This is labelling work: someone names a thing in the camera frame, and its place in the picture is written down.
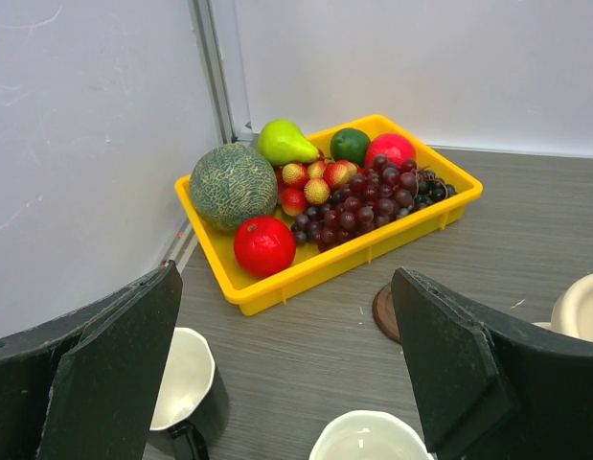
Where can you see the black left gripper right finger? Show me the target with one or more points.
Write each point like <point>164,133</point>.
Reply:
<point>489,385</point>

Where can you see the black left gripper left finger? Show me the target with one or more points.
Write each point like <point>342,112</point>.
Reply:
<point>84,385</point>

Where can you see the cream three-tier cake stand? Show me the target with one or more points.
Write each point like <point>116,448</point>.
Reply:
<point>572,314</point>

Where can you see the black white mug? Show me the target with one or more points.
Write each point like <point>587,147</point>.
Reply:
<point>192,407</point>

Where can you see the brown round coaster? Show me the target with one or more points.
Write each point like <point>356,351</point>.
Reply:
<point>384,314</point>

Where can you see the blue white mug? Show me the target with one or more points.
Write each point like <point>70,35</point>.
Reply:
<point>367,434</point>

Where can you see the yellow plastic fruit bin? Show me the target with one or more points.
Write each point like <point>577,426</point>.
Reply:
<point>311,267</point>

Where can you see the purple grape bunch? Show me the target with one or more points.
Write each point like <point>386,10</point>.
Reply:
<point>372,197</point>

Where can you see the red apple front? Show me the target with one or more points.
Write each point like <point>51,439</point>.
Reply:
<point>264,246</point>

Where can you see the red apple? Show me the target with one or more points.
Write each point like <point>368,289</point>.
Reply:
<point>394,146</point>
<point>264,246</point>

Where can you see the green melon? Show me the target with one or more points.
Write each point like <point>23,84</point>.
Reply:
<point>232,184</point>

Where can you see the red apple back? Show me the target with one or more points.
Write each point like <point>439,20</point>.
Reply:
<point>394,146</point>

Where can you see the green lime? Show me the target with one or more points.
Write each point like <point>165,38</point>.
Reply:
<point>350,144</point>

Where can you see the red yellow cherries cluster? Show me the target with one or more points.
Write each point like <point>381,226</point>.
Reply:
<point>303,185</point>

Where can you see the green pear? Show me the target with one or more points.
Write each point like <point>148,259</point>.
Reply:
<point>281,142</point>

